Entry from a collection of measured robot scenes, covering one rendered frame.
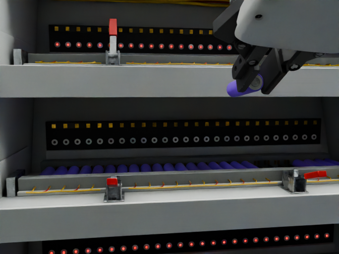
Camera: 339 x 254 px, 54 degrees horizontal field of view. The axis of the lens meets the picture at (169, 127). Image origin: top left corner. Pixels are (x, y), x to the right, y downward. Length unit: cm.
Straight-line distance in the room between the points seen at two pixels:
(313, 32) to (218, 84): 26
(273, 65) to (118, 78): 24
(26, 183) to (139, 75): 22
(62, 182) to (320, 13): 40
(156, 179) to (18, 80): 24
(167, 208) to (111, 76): 20
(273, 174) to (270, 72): 26
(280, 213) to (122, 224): 22
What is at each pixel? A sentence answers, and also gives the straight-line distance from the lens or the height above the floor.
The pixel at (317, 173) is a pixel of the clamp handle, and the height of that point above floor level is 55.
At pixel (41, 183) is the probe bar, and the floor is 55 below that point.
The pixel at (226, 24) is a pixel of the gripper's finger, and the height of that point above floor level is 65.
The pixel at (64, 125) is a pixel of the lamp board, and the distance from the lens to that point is 63.
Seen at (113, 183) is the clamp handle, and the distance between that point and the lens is 40.
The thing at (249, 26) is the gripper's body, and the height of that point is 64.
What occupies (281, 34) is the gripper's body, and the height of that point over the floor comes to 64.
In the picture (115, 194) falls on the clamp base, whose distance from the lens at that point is 48.
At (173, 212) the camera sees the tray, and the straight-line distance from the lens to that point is 46.
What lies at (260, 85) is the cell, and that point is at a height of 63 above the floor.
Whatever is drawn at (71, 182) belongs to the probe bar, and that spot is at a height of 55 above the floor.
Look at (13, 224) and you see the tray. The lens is 48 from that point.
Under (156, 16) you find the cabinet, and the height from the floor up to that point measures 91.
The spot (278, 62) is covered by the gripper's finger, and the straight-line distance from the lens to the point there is 32.
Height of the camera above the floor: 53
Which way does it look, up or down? 11 degrees up
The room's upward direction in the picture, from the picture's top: 2 degrees counter-clockwise
